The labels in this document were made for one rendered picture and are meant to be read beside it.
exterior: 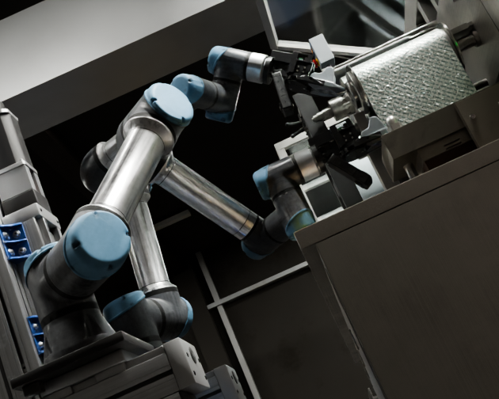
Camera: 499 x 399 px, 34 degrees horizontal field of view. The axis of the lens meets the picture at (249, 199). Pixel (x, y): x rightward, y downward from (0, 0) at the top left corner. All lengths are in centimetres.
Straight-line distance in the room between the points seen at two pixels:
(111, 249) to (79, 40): 319
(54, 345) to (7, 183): 56
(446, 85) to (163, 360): 97
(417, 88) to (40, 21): 308
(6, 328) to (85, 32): 299
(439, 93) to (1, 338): 114
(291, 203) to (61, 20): 301
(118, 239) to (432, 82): 89
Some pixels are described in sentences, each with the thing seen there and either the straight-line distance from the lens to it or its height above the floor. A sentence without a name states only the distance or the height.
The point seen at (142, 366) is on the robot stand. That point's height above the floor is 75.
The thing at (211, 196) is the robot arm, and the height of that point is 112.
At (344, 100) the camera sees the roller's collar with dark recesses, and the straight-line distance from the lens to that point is 232.
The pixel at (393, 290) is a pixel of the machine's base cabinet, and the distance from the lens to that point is 162.
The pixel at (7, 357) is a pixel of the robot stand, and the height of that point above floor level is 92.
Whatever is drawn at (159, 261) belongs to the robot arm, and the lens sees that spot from 225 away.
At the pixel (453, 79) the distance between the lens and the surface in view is 203.
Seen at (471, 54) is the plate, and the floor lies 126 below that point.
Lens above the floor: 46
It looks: 19 degrees up
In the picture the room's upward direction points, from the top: 24 degrees counter-clockwise
